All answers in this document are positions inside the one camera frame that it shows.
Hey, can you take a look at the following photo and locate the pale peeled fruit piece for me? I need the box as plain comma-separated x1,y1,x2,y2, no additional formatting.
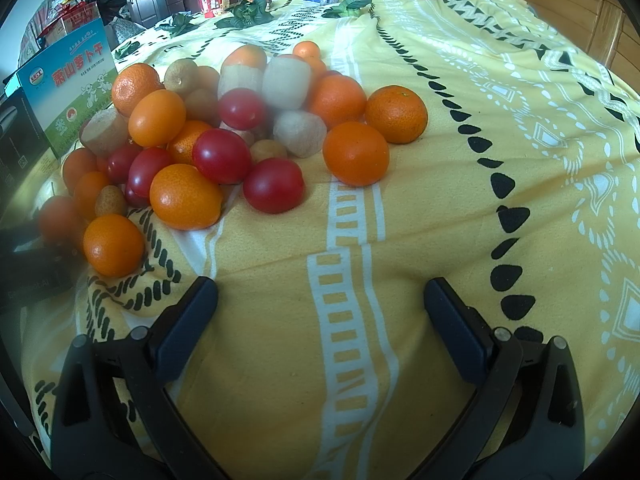
261,56,312,111
218,63,264,106
80,110,132,157
272,110,327,157

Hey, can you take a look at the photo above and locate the green leafy vegetable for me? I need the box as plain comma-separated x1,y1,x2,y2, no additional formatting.
324,0,374,19
215,0,277,31

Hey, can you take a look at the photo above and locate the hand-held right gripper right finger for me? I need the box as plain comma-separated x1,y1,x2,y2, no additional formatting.
423,277,587,480

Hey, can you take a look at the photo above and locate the black box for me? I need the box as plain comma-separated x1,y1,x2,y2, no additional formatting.
0,87,57,201

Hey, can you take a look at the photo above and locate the pile of oranges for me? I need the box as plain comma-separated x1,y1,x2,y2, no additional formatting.
37,40,429,278

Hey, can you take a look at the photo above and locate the blue green cardboard box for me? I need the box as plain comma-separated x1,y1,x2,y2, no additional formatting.
5,19,119,158

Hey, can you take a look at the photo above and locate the wooden wardrobe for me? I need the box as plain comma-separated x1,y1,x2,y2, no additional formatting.
500,0,640,92

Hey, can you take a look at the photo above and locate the greenish brown round fruit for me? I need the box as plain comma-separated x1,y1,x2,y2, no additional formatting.
164,58,201,95

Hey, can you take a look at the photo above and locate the stack of cardboard boxes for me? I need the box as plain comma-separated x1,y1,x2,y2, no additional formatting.
20,0,101,58

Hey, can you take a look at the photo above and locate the yellow patterned blanket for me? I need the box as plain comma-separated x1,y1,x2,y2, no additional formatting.
20,0,640,476

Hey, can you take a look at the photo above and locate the pile of red tomatoes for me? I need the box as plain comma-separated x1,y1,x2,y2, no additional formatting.
105,87,306,215

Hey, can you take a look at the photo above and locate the small brown round fruit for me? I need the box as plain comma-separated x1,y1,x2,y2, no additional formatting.
196,65,222,93
94,185,128,218
182,88,221,123

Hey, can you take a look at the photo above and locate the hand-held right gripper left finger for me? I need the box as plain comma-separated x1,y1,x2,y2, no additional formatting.
50,276,228,480

